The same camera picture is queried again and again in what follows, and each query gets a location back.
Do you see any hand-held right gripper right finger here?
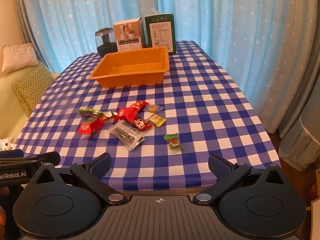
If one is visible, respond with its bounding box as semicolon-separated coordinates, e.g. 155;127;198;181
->
192;153;292;204

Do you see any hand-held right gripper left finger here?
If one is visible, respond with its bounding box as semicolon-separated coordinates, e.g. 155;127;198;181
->
26;152;127;205

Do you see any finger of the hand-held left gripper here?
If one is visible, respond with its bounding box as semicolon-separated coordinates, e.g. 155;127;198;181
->
0;149;24;158
0;151;61;166

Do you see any small green snack packet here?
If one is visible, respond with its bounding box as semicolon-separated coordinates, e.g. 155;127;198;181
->
164;133;183;155

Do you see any long green snack packet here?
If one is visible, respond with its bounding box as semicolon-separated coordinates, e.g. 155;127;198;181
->
78;108;115;120

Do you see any large red snack packet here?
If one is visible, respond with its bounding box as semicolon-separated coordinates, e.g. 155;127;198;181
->
113;107;141;122

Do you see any red white-print snack packet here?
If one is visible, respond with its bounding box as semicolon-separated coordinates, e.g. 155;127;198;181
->
132;117;153;132

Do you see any small red snack packet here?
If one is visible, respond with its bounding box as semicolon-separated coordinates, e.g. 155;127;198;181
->
129;100;150;112

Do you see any light green snack packet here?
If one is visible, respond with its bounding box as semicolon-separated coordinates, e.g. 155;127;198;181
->
146;114;167;127

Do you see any brown candy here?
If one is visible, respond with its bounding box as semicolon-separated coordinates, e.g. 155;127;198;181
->
145;104;164;113

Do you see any orange plastic tray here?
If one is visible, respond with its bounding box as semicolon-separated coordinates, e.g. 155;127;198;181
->
89;46;170;89

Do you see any white plush toy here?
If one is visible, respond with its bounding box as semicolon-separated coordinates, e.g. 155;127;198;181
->
0;136;15;152

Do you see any pale yellow sofa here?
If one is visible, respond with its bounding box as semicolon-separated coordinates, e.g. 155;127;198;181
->
0;60;62;152

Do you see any blue checkered tablecloth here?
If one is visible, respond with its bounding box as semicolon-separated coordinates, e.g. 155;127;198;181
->
11;40;280;189

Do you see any green zigzag pillow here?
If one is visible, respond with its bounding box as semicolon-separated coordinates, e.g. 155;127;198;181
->
11;63;55;117

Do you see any beige pillow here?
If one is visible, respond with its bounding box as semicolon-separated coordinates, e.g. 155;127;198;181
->
1;43;39;74

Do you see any dark glass humidifier jar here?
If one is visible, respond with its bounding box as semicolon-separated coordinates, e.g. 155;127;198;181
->
95;27;118;57

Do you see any white carton box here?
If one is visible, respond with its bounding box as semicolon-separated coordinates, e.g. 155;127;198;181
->
113;17;147;53

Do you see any green carton box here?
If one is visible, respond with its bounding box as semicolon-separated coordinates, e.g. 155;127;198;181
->
144;11;177;55

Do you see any blue star curtain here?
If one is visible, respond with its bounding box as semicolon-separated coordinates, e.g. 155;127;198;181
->
21;0;320;135

